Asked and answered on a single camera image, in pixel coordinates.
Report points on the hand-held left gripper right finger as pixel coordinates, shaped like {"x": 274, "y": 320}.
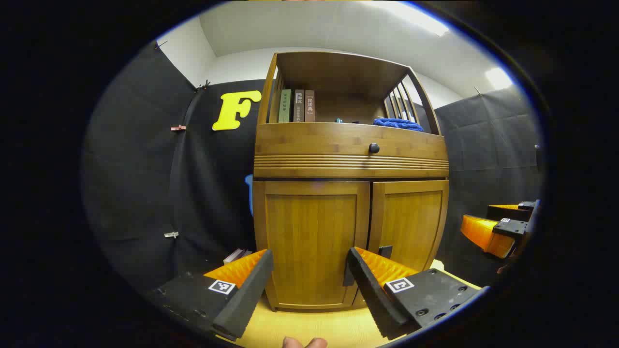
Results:
{"x": 370, "y": 295}

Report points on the black backdrop cloth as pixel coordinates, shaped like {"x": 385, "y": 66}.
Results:
{"x": 145, "y": 169}

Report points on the black round drawer knob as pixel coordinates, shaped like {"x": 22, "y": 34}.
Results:
{"x": 374, "y": 148}

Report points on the grey book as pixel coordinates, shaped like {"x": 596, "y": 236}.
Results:
{"x": 299, "y": 106}

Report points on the wooden shoe cabinet door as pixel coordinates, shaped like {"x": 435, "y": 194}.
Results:
{"x": 309, "y": 232}
{"x": 411, "y": 222}

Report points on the blue folded towel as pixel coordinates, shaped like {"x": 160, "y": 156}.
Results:
{"x": 399, "y": 124}

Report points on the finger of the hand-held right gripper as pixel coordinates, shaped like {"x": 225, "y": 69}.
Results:
{"x": 488, "y": 234}
{"x": 508, "y": 211}

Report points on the wooden grooved drawer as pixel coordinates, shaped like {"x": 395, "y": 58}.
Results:
{"x": 309, "y": 140}

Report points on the brown book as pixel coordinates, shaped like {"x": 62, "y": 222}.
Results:
{"x": 310, "y": 106}

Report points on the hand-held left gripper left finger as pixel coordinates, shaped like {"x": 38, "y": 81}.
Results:
{"x": 246, "y": 295}

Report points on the thin book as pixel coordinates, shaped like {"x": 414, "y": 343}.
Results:
{"x": 237, "y": 256}

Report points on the green book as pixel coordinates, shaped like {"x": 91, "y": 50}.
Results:
{"x": 285, "y": 106}

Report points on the wooden double-door shoe cabinet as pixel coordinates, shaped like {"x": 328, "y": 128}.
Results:
{"x": 333, "y": 67}

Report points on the small ceiling light panel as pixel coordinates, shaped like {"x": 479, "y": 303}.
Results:
{"x": 498, "y": 78}

